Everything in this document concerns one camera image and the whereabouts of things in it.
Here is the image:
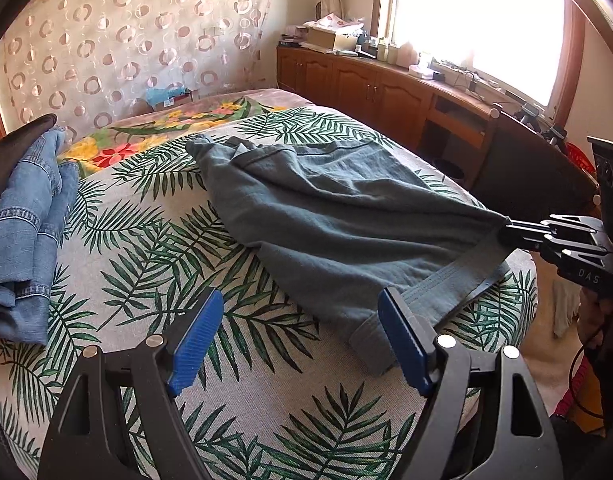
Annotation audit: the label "black cable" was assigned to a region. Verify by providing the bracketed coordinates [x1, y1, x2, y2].
[569, 310, 613, 418]

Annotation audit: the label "black waste bin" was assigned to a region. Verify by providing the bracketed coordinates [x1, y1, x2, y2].
[433, 157, 465, 187]

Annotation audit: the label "cardboard box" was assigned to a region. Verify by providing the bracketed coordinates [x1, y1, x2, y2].
[306, 26, 358, 52]

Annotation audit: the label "wooden sideboard cabinet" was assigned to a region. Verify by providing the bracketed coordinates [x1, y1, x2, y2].
[276, 45, 502, 181]

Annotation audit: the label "grey-blue pants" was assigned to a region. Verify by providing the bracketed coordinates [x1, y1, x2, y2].
[185, 132, 511, 378]

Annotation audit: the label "dark wooden footboard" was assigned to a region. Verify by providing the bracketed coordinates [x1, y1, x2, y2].
[479, 110, 599, 221]

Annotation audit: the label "window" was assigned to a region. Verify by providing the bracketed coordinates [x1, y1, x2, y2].
[373, 0, 587, 126]

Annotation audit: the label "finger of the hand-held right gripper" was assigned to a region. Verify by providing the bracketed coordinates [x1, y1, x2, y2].
[539, 213, 610, 242]
[503, 217, 608, 267]

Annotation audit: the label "floral print blanket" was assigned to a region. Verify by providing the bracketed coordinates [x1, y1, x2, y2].
[56, 89, 312, 178]

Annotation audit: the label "sheer curtain with circles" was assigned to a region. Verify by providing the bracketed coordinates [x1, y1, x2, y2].
[1, 0, 274, 136]

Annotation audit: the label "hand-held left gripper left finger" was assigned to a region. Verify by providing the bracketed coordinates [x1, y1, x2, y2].
[36, 287, 225, 480]

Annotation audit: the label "palm leaf print bed sheet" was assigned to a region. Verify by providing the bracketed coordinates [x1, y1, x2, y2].
[0, 107, 538, 480]

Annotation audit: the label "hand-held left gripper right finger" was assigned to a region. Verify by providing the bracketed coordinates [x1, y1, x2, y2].
[377, 287, 570, 480]

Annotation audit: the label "blue denim jeans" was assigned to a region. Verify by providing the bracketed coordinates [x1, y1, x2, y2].
[0, 125, 81, 346]

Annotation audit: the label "black garment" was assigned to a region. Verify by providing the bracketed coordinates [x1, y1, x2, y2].
[0, 113, 58, 163]

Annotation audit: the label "box with blue plastic bag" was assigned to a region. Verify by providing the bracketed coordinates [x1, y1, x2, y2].
[145, 85, 193, 112]

